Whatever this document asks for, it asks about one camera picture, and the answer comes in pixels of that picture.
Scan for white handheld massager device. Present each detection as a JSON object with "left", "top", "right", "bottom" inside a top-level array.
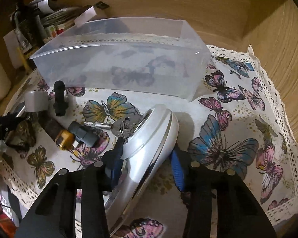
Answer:
[{"left": 105, "top": 104, "right": 179, "bottom": 235}]

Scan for dark cylinder with yellow end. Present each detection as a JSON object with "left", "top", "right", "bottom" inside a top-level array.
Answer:
[{"left": 39, "top": 117, "right": 75, "bottom": 151}]

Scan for dark grey plastic fitting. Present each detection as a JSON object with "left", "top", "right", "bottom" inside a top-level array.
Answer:
[{"left": 68, "top": 121, "right": 100, "bottom": 147}]

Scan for white folded paper card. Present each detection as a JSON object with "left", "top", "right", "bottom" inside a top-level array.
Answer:
[{"left": 74, "top": 7, "right": 97, "bottom": 27}]

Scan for clear plastic storage box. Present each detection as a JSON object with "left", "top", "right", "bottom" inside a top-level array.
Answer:
[{"left": 32, "top": 17, "right": 210, "bottom": 101}]

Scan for black T-shaped plastic connector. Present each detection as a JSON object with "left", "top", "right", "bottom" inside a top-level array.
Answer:
[{"left": 53, "top": 80, "right": 68, "bottom": 117}]

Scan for butterfly print lace tablecloth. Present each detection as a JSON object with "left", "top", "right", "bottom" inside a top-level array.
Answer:
[{"left": 0, "top": 48, "right": 298, "bottom": 237}]

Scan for silver keys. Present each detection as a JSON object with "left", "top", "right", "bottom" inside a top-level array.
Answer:
[{"left": 84, "top": 115, "right": 142, "bottom": 139}]

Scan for white power adapter cube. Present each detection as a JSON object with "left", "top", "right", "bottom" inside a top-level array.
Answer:
[{"left": 24, "top": 90, "right": 49, "bottom": 112}]

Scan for stack of papers and magazines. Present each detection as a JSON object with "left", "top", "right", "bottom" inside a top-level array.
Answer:
[{"left": 28, "top": 0, "right": 88, "bottom": 43}]

